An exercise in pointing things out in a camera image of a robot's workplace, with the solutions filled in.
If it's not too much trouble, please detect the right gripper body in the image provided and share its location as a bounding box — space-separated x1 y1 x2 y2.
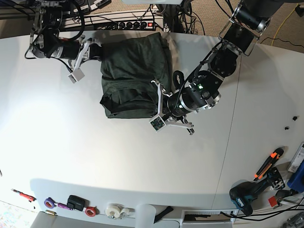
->
68 35 102 83

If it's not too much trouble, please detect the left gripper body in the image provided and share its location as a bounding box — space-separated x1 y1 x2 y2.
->
149 79 194 135

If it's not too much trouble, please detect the dark green t-shirt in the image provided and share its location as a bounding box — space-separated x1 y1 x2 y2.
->
100 33 172 119

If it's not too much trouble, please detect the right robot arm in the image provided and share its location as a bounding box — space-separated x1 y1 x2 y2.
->
27 0 103 83

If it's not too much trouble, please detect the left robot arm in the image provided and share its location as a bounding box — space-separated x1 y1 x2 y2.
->
150 0 284 134

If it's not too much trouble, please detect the black power strip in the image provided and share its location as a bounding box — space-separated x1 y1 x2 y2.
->
85 20 161 31

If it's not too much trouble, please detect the white paper roll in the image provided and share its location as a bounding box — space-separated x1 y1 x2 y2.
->
135 204 156 228

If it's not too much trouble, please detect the clear tape dispenser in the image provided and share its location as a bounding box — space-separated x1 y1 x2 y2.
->
104 204 135 219

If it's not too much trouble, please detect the red tape roll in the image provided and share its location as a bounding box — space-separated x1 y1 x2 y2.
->
85 207 97 217

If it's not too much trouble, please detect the orange black utility knife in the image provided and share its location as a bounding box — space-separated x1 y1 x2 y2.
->
253 148 284 181

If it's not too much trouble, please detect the purple tape roll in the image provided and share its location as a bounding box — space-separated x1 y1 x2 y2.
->
44 197 56 209

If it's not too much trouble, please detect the red black screwdriver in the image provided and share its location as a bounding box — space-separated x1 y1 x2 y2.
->
11 189 36 202

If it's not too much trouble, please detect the red square tag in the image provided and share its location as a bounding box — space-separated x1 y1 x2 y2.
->
268 196 278 208

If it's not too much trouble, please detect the blue box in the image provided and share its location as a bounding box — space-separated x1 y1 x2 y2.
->
287 162 304 192

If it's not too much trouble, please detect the teal black cordless drill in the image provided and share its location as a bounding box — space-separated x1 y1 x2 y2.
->
229 167 285 216

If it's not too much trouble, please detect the black action camera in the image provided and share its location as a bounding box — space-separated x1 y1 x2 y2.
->
66 195 86 211

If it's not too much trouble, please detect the yellow cable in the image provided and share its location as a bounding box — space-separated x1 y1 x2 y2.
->
271 5 297 46

